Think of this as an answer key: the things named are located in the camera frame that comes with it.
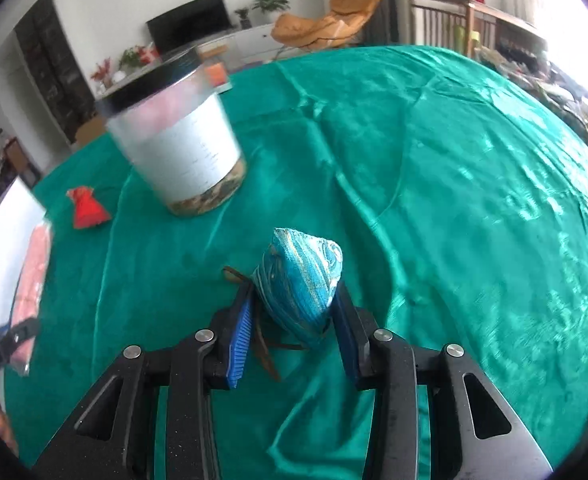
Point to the small green potted plant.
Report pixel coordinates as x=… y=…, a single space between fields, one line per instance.
x=244 y=17

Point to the orange lounge chair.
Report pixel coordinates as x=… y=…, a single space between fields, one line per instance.
x=324 y=25

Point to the black television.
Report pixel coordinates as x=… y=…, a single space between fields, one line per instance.
x=189 y=22

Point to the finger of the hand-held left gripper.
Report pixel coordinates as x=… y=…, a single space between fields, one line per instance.
x=19 y=337

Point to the white television cabinet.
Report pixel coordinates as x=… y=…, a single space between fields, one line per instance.
x=259 y=40

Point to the grey curtain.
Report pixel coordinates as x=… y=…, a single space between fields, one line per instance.
x=381 y=0

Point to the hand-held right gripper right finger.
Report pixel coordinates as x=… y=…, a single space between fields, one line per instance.
x=349 y=340

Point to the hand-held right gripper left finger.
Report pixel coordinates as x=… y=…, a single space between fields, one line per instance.
x=239 y=345

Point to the clear jar with black lid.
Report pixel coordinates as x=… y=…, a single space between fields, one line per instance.
x=184 y=150

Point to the red flower plant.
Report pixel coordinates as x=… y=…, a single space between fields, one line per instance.
x=103 y=72

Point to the black display cabinet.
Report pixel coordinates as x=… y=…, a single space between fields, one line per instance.
x=49 y=70

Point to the blue striped sachet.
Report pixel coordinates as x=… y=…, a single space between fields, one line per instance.
x=299 y=280

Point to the green tablecloth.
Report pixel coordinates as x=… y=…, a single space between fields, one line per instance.
x=423 y=185

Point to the wooden rack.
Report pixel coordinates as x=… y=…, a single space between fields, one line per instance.
x=473 y=25

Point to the small red pouch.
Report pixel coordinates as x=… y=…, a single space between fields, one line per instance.
x=88 y=212

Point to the bushy green potted plant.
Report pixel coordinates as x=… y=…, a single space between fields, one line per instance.
x=131 y=57

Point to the large green potted plant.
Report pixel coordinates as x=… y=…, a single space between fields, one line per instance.
x=271 y=2

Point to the clear packet of pink sheets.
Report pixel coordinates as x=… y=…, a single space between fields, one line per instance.
x=31 y=270

